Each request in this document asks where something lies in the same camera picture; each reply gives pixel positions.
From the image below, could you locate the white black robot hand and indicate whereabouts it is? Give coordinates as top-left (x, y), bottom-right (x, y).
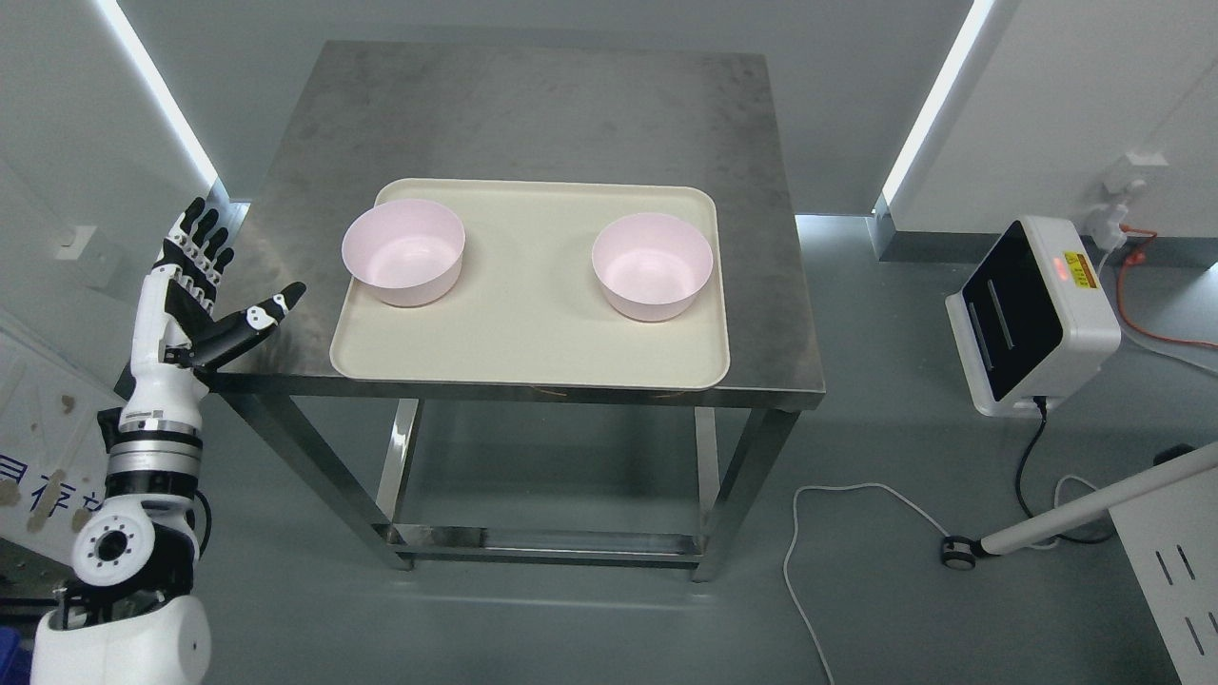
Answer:
top-left (119, 197), bottom-right (307, 431)

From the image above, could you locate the pink bowl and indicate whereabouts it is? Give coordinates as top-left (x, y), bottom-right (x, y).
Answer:
top-left (591, 212), bottom-right (717, 323)
top-left (341, 197), bottom-right (466, 307)

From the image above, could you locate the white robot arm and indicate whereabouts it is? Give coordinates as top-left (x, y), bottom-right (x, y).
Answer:
top-left (30, 407), bottom-right (212, 684)

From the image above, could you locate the stainless steel table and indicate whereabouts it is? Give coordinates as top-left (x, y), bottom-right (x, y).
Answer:
top-left (216, 41), bottom-right (826, 581)

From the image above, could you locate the beige plastic tray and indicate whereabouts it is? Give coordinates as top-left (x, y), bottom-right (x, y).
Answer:
top-left (329, 178), bottom-right (730, 392)

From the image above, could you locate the white stand leg with caster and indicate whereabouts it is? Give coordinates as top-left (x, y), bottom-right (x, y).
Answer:
top-left (939, 441), bottom-right (1217, 570)

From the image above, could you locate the white black box device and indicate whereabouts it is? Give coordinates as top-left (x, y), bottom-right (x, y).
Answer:
top-left (945, 215), bottom-right (1123, 418)

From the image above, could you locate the white perforated panel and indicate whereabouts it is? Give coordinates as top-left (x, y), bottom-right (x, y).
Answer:
top-left (1110, 488), bottom-right (1217, 684)

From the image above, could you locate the white floor cable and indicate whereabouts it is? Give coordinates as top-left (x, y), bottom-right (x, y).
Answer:
top-left (783, 481), bottom-right (952, 685)

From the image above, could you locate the black power cable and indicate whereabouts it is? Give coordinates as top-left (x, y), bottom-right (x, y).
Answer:
top-left (1015, 399), bottom-right (1116, 545)

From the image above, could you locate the white wall socket plug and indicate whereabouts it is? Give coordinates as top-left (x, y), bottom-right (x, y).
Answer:
top-left (1085, 178), bottom-right (1149, 252)

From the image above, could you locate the orange cable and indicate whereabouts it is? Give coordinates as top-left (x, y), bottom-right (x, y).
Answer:
top-left (1116, 228), bottom-right (1218, 349)

